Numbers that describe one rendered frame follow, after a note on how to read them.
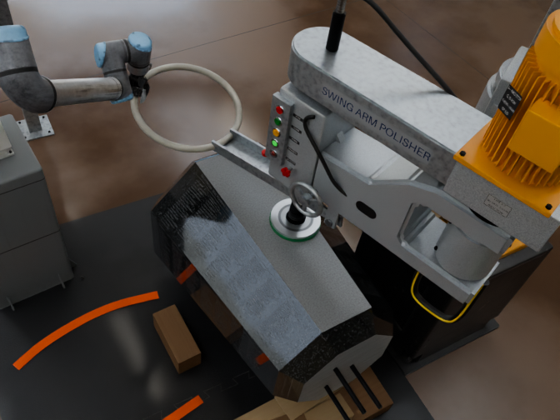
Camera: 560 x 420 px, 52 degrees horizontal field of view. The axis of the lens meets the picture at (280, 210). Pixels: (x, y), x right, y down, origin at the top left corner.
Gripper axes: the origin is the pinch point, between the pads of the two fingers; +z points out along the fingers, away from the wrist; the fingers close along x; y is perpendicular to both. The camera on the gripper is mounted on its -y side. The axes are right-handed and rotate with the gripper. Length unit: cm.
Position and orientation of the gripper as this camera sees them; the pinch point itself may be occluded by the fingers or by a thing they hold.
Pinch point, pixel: (137, 97)
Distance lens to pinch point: 268.7
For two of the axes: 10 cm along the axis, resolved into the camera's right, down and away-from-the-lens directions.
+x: 9.4, 3.3, 1.1
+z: -2.7, 4.9, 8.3
